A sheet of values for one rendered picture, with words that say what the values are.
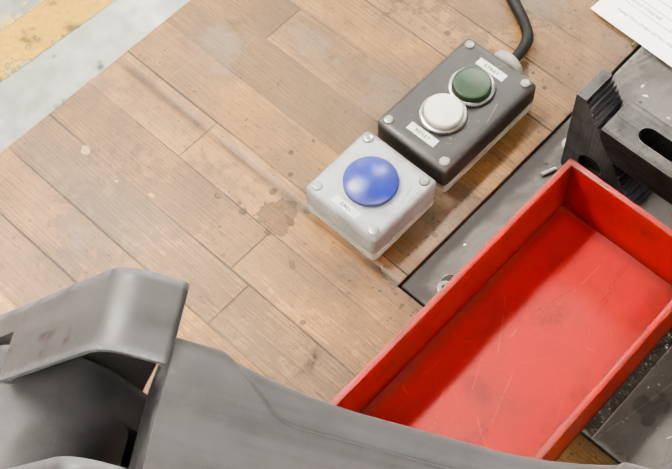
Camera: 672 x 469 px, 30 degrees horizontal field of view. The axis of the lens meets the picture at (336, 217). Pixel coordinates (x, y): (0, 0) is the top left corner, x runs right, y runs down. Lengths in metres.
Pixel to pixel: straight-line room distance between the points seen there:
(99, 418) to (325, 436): 0.09
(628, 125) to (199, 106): 0.33
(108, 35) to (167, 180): 1.27
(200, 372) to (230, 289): 0.49
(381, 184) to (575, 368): 0.18
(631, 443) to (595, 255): 0.14
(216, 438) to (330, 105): 0.60
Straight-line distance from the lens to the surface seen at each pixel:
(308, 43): 1.00
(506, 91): 0.94
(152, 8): 2.22
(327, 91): 0.98
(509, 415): 0.85
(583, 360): 0.87
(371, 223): 0.88
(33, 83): 2.17
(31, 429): 0.45
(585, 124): 0.89
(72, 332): 0.42
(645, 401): 0.87
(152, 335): 0.40
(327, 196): 0.89
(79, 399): 0.45
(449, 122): 0.91
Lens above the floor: 1.70
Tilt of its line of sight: 60 degrees down
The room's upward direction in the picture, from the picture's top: 3 degrees counter-clockwise
